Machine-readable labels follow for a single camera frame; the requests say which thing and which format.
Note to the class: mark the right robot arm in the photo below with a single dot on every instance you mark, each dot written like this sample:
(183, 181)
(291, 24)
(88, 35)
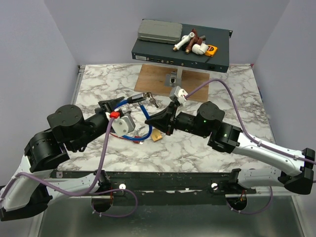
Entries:
(291, 169)

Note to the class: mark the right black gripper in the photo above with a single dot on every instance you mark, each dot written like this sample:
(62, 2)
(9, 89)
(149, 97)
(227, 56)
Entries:
(165, 120)

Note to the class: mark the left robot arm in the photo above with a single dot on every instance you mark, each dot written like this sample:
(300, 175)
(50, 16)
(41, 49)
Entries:
(24, 197)

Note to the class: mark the black mounting base plate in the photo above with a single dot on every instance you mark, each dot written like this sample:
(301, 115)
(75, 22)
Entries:
(167, 188)

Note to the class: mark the yellow tape measure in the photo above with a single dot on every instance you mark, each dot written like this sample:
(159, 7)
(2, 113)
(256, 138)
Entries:
(211, 51)

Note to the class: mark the blue cable lock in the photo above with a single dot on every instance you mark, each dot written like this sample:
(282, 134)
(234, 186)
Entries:
(137, 99)

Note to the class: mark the red cable padlock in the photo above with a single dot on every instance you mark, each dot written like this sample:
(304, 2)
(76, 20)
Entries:
(118, 136)

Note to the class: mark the brown pipe fitting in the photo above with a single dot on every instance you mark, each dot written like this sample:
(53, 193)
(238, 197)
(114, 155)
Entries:
(194, 40)

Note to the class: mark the white pvc elbow fitting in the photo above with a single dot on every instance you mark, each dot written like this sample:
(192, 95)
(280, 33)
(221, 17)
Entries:
(200, 49)

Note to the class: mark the silver key set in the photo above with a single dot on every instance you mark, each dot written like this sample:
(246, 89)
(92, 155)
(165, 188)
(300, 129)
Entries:
(151, 99)

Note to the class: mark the grey plastic tool case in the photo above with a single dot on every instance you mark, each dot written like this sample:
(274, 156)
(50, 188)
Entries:
(160, 31)

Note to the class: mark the metal bracket with lock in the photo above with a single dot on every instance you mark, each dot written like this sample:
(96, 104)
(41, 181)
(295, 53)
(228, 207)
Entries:
(172, 79)

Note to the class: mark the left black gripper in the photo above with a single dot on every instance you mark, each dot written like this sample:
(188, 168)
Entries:
(105, 106)

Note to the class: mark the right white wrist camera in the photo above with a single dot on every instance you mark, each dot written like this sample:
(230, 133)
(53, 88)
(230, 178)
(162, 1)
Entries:
(178, 95)

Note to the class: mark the white pvc pipe fitting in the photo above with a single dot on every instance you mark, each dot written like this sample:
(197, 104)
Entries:
(185, 39)

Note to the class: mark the brass padlock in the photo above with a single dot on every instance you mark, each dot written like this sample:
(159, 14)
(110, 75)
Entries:
(156, 135)

